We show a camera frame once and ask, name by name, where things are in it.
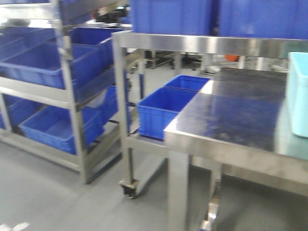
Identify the blue crate near low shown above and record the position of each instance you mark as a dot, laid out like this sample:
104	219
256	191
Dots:
159	108

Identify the blue crate low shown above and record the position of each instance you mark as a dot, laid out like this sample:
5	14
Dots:
159	108
184	82

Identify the blue crate far low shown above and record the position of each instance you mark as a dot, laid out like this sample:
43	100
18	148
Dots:
184	82

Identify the steel flow rack left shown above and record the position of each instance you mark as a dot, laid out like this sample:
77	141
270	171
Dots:
28	23

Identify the blue crate rack lower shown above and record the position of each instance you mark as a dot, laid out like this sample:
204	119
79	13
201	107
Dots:
52	126

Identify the blue crate rack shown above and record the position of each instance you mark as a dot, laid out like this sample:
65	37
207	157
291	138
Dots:
52	126
41	65

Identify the blue crate top middle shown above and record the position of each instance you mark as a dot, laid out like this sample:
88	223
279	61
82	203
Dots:
174	17

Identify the blue crate rack upper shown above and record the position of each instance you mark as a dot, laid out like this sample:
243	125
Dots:
41	65

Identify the blue crate top right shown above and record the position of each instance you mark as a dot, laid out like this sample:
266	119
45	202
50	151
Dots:
287	19

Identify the light cyan plastic tub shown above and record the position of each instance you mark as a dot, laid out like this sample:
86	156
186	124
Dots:
297	92

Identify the stainless steel workbench frame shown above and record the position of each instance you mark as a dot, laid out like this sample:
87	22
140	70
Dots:
231	121

